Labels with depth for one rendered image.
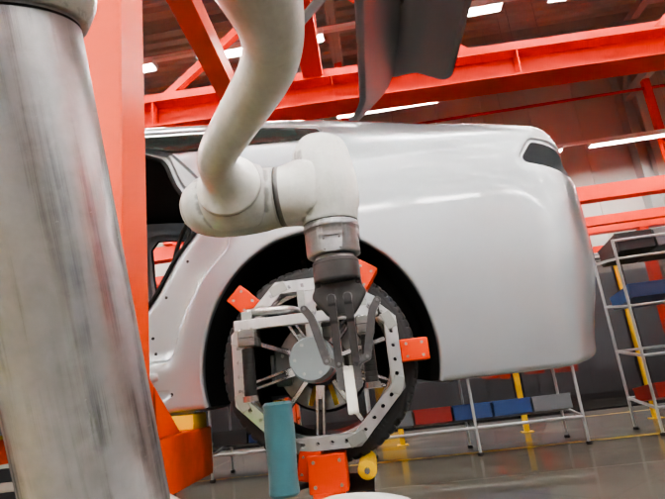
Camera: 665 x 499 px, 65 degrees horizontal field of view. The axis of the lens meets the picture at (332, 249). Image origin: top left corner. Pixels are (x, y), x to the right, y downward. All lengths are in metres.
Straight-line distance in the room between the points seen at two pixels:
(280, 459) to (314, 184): 0.97
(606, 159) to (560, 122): 1.26
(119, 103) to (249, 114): 1.03
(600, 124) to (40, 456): 12.85
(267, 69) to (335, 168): 0.30
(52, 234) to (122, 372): 0.11
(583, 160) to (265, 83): 12.06
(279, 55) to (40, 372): 0.35
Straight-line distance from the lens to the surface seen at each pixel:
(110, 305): 0.39
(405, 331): 1.77
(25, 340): 0.39
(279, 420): 1.58
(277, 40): 0.53
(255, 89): 0.59
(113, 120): 1.61
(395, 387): 1.68
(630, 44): 5.14
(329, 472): 1.69
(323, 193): 0.81
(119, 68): 1.69
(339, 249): 0.79
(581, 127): 12.87
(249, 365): 1.50
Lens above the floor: 0.76
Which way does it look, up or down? 15 degrees up
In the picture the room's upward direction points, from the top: 7 degrees counter-clockwise
